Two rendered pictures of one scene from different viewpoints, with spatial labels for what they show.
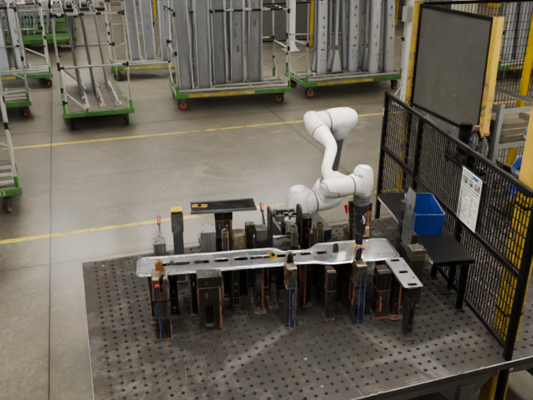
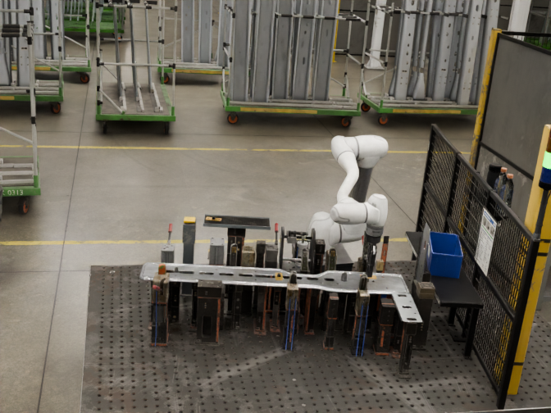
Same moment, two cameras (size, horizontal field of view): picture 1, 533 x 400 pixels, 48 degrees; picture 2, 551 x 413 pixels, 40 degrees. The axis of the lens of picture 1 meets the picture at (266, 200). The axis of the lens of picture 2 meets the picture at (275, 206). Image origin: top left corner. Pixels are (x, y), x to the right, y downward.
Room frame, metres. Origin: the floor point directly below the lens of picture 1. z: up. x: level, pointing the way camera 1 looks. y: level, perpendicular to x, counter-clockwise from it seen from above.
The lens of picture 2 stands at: (-0.79, -0.33, 2.75)
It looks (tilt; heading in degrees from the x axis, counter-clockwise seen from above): 21 degrees down; 5
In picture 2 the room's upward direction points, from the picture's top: 5 degrees clockwise
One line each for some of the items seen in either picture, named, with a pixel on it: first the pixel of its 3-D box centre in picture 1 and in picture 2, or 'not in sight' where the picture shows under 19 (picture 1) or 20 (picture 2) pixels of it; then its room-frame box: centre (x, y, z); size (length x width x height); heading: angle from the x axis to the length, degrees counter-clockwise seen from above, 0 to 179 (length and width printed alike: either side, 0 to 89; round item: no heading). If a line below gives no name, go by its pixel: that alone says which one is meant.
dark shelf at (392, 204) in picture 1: (419, 225); (440, 266); (3.11, -0.89, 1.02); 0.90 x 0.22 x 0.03; 9
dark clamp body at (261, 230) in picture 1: (261, 256); (270, 279); (2.96, 0.03, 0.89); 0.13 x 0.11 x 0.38; 9
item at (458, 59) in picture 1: (442, 123); (508, 167); (5.24, -1.60, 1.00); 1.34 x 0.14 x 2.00; 18
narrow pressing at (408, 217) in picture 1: (408, 218); (422, 255); (2.88, -0.76, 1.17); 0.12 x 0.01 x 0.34; 9
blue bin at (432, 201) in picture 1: (422, 213); (443, 254); (3.10, -0.89, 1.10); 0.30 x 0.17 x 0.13; 0
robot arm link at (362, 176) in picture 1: (361, 180); (375, 209); (2.84, -0.48, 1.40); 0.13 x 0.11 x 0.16; 114
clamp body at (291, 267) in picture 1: (290, 293); (290, 315); (2.61, -0.12, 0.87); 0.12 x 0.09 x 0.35; 9
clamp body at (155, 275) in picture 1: (162, 305); (161, 309); (2.50, 0.52, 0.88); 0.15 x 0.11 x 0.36; 9
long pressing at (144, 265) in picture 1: (269, 257); (275, 278); (2.76, -0.02, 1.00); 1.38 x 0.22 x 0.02; 99
